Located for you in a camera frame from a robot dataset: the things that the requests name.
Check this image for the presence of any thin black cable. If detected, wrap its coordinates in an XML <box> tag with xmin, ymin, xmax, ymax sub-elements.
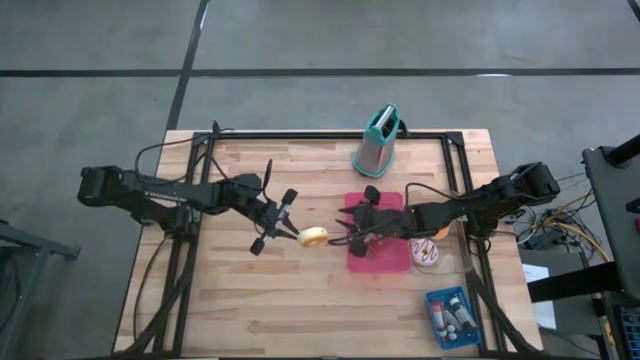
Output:
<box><xmin>130</xmin><ymin>234</ymin><xmax>171</xmax><ymax>346</ymax></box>

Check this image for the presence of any grey metal stand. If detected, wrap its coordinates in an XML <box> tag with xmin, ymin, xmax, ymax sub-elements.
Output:
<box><xmin>0</xmin><ymin>219</ymin><xmax>81</xmax><ymax>360</ymax></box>

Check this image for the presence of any black table frame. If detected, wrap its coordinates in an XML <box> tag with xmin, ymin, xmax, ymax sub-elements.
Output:
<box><xmin>119</xmin><ymin>130</ymin><xmax>536</xmax><ymax>359</ymax></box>

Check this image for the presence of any pink label bottle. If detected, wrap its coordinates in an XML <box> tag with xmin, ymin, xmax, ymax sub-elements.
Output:
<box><xmin>430</xmin><ymin>301</ymin><xmax>448</xmax><ymax>340</ymax></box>

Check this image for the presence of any white paper sheet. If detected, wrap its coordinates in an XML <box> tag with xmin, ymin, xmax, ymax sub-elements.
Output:
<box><xmin>521</xmin><ymin>263</ymin><xmax>557</xmax><ymax>330</ymax></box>

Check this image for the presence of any yellow and black cable bundle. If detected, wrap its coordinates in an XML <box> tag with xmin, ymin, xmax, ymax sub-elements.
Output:
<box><xmin>514</xmin><ymin>169</ymin><xmax>611</xmax><ymax>261</ymax></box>

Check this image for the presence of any blue storage bin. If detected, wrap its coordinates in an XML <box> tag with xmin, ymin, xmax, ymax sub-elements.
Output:
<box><xmin>619</xmin><ymin>307</ymin><xmax>640</xmax><ymax>351</ymax></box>

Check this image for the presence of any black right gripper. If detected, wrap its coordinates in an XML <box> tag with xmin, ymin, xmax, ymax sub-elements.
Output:
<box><xmin>334</xmin><ymin>184</ymin><xmax>416</xmax><ymax>259</ymax></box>

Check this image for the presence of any grey equipment cart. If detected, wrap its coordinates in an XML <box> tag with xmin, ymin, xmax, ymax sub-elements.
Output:
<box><xmin>581</xmin><ymin>134</ymin><xmax>640</xmax><ymax>301</ymax></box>

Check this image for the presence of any clear plastic food bag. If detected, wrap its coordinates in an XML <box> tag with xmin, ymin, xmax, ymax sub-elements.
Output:
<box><xmin>357</xmin><ymin>234</ymin><xmax>389</xmax><ymax>257</ymax></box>

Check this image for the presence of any blue plastic basket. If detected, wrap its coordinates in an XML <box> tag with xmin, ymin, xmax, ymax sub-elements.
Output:
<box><xmin>423</xmin><ymin>285</ymin><xmax>482</xmax><ymax>351</ymax></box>

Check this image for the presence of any pink plastic tray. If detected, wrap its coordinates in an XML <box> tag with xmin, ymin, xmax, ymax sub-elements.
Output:
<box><xmin>343</xmin><ymin>191</ymin><xmax>412</xmax><ymax>274</ymax></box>

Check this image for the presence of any clear plastic container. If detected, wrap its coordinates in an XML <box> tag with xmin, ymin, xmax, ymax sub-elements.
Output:
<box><xmin>407</xmin><ymin>188</ymin><xmax>475</xmax><ymax>276</ymax></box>

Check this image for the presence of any large black bottle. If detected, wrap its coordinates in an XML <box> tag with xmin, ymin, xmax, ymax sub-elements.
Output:
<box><xmin>448</xmin><ymin>296</ymin><xmax>477</xmax><ymax>334</ymax></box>

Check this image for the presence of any cream rounded object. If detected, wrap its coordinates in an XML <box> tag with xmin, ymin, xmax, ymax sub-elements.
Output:
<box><xmin>410</xmin><ymin>238</ymin><xmax>441</xmax><ymax>267</ymax></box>

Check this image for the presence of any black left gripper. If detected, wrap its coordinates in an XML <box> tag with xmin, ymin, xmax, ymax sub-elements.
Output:
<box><xmin>247</xmin><ymin>187</ymin><xmax>301</xmax><ymax>257</ymax></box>

